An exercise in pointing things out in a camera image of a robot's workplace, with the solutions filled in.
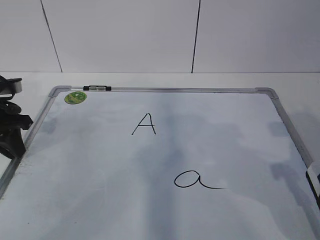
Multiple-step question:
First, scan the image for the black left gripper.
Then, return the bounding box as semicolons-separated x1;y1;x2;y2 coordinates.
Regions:
0;100;34;159

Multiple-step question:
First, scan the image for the white whiteboard eraser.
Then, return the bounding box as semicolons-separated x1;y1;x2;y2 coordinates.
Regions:
306;162;320;207

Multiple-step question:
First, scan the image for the black silver hanging clip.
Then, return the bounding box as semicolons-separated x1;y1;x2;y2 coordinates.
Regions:
83;85;112;92

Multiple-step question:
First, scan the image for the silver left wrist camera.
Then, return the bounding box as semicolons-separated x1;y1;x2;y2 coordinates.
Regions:
0;76;22;95

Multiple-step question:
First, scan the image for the whiteboard with aluminium frame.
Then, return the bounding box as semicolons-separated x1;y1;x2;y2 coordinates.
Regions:
0;86;320;240

